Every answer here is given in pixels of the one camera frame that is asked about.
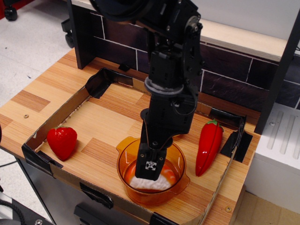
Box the red toy strawberry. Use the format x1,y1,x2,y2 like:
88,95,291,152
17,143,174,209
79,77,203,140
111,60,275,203
46,126,77,161

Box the black chair caster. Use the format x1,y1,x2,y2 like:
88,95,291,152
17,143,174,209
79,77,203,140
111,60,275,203
4,6,18,21

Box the black shelf upright left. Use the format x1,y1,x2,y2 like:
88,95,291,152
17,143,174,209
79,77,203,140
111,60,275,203
67,0,96,69

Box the black shelf upright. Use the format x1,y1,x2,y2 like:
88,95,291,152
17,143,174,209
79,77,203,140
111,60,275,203
255,12,300,135
67,0,96,69

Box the cardboard fence with black tape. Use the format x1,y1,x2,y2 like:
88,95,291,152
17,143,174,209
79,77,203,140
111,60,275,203
22,68,249,225

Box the white grooved cabinet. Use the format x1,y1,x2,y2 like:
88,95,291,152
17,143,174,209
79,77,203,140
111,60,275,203
245,104,300,213

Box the light wooden shelf board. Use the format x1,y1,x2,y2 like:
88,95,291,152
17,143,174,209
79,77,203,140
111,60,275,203
71,0,288,62

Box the red toy chili pepper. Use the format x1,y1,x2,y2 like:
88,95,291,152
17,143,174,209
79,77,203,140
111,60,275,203
195,119,224,177

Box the white and orange toy sushi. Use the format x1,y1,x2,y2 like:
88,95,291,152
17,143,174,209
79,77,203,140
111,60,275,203
124,163,177,191

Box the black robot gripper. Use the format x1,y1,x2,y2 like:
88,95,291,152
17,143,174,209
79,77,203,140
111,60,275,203
135,77,198,180

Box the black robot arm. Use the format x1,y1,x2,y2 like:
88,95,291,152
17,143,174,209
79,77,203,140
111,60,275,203
91,0,203,180

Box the black shelf upright right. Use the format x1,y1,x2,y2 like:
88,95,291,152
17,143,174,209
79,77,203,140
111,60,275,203
255,12,300,135

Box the orange transparent plastic pot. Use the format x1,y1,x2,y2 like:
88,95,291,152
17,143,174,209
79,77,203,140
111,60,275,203
116,136,190,206

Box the black caster wheel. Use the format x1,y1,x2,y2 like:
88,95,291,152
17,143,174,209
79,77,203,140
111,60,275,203
61,18,74,48

